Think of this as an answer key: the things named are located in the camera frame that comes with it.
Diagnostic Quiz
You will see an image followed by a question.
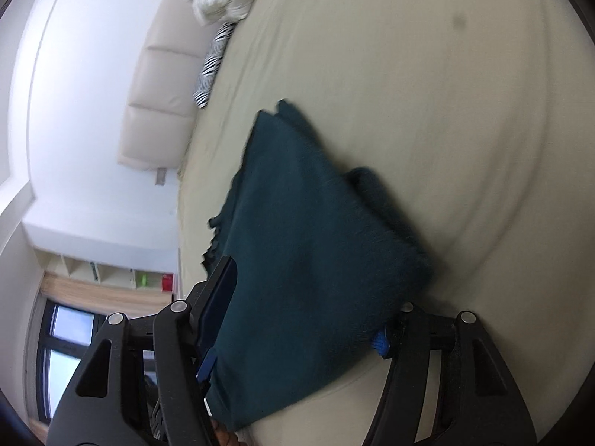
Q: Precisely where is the zebra print pillow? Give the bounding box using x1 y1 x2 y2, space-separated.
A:
193 21 235 110

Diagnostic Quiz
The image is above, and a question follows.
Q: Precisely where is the black framed window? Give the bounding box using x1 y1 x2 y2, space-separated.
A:
25 300 159 428

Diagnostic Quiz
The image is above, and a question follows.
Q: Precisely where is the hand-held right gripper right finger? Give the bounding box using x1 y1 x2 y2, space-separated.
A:
361 302 540 446

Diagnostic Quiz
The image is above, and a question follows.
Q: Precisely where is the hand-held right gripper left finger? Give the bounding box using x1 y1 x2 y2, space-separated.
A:
46 256 239 446

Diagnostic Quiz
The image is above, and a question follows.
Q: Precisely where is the white wall shelf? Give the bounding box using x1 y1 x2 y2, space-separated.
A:
46 251 180 295

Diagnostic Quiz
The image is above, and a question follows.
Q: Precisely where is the bed with beige sheet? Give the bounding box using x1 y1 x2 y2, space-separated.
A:
174 0 595 446

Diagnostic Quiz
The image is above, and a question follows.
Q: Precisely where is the beige curtain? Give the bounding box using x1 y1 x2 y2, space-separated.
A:
39 272 173 326

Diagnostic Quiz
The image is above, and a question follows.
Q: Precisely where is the cream padded headboard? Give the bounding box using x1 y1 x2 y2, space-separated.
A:
116 0 215 170

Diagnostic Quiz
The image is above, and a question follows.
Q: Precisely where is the dark green sweater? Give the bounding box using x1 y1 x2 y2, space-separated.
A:
202 98 438 433

